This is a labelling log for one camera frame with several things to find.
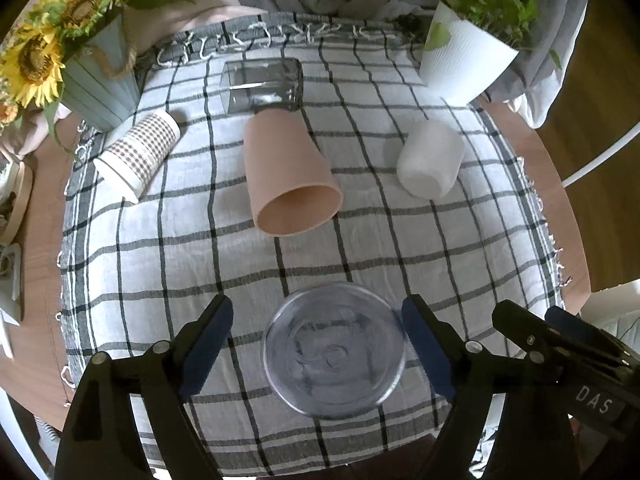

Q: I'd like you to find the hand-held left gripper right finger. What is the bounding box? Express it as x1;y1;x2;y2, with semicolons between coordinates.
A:
401;294;582;480

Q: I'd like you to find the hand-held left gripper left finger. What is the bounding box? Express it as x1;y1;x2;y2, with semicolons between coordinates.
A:
54;294;235;480

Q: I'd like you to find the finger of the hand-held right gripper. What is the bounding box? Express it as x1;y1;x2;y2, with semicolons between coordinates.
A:
544;306;634;367
491;299;576;377

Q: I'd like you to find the clear ribbed glass cup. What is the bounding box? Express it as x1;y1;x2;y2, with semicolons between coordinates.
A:
263;282;407;417

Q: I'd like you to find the white frosted cup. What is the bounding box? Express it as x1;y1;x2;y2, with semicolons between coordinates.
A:
396;120;466;199

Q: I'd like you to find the pink plastic cup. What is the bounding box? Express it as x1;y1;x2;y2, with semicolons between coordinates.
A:
243;108;344;237

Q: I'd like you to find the brown checkered paper cup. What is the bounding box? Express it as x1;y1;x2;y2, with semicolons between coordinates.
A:
93;111;182;205

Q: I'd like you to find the smoky square glass cup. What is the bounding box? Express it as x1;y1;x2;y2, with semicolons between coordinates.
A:
220;58;305;115

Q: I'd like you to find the black and white checked tablecloth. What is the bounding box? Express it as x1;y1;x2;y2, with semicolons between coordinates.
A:
55;12;573;476

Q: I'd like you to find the round wooden tray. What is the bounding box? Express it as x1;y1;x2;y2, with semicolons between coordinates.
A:
0;156;34;248

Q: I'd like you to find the white ribbed plant pot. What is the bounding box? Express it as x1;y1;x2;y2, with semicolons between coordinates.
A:
419;0;521;106

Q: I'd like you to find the light blue flower pot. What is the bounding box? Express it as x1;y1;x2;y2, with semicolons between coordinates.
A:
61;14;143;133

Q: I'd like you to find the green leafy plant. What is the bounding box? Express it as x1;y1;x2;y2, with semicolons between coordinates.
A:
422;0;563;68

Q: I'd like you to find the artificial sunflower bouquet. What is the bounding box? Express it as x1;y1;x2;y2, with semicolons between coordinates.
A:
0;0;217;153

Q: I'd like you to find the white curved chair frame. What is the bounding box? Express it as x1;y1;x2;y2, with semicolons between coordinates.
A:
562;127;640;187

